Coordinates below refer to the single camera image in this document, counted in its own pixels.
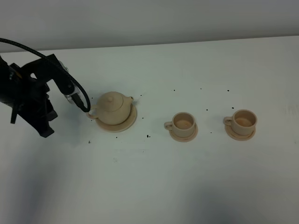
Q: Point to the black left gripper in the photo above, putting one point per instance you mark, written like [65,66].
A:
[32,104]

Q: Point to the beige ceramic teapot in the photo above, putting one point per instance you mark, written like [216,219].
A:
[112,108]

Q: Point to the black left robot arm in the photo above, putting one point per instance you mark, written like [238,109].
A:
[4,82]

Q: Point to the beige teapot saucer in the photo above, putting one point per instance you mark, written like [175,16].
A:
[122,126]

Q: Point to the beige left teacup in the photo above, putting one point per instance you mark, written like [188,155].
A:
[182,124]

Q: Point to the beige teacup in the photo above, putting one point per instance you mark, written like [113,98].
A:
[242,122]
[182,124]

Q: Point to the beige left cup saucer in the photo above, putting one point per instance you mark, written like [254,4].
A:
[185,139]

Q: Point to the beige cup saucer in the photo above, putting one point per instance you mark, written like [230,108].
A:
[238,137]
[185,139]

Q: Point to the beige right cup saucer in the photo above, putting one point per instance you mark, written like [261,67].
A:
[238,137]

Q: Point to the beige right teacup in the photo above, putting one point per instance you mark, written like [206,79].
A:
[242,122]

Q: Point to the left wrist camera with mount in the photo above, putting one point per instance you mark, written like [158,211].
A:
[56,74]

